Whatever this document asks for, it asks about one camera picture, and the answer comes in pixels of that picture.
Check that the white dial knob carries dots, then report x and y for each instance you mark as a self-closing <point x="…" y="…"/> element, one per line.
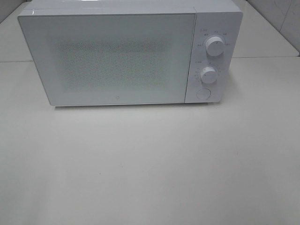
<point x="208" y="75"/>
<point x="214" y="45"/>

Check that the round door release button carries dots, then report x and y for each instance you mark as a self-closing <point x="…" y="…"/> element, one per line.
<point x="203" y="94"/>

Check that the white microwave oven body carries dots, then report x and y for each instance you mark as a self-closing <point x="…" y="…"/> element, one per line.
<point x="212" y="17"/>

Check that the white microwave door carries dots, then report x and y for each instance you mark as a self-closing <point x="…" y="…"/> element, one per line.
<point x="111" y="59"/>

